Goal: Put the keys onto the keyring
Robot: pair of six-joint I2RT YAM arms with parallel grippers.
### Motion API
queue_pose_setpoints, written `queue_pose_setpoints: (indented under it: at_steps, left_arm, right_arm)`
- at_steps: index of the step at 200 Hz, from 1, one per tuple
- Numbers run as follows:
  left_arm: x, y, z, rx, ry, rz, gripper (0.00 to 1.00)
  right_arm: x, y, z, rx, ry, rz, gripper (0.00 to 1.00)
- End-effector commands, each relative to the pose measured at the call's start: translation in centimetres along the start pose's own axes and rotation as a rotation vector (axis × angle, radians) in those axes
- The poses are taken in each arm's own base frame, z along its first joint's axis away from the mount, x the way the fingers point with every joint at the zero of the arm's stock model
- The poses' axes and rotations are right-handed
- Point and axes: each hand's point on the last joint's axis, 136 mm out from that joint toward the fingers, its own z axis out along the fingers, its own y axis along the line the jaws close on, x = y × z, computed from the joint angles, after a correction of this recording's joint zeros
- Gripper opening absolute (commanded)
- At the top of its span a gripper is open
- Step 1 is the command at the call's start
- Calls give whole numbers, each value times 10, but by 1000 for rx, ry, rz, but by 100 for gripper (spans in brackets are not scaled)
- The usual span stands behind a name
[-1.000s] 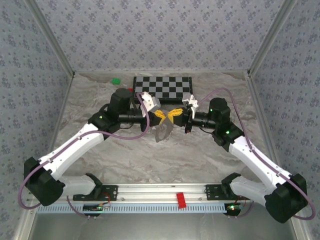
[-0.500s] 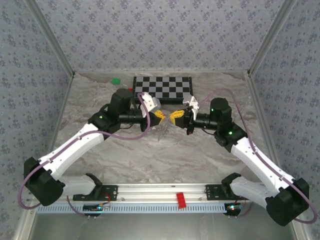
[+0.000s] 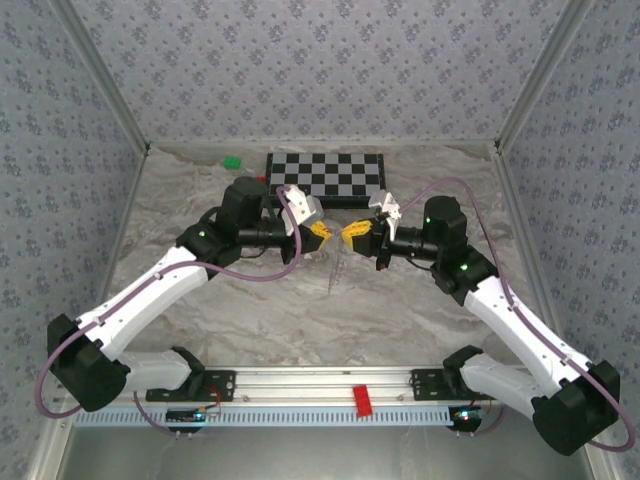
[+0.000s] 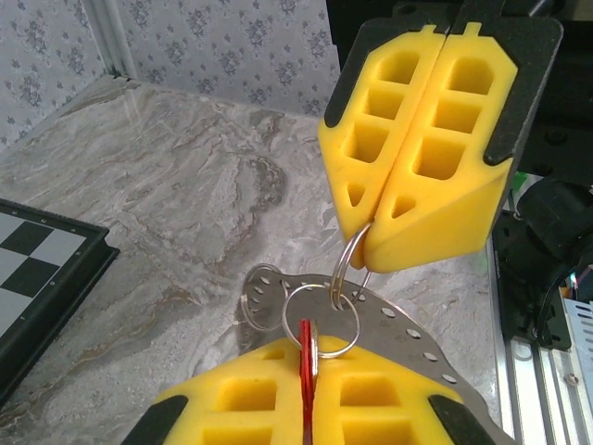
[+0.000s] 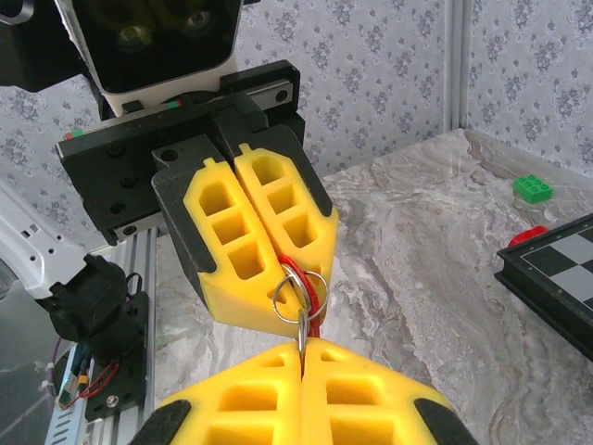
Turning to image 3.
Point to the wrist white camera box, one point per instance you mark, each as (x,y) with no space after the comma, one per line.
(386,205)
(305,207)

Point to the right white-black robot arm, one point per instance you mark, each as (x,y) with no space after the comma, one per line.
(525,330)

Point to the clear plastic bag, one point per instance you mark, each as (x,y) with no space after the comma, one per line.
(337,272)

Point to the black grey chessboard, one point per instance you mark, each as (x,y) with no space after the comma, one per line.
(325,170)

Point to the long red toy brick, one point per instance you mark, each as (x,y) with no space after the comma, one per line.
(362,400)

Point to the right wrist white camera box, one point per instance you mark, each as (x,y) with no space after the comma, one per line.
(386,205)

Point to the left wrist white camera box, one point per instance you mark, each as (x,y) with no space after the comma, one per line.
(305,207)

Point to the green toy brick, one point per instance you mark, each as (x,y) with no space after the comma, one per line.
(232,162)

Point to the aluminium frame post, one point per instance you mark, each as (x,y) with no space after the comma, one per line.
(107,80)
(539,75)

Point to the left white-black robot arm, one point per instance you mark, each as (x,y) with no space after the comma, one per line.
(145,300)

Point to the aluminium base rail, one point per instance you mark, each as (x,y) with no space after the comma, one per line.
(310,382)

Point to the aluminium table side rail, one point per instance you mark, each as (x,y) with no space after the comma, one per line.
(132,200)
(512,200)

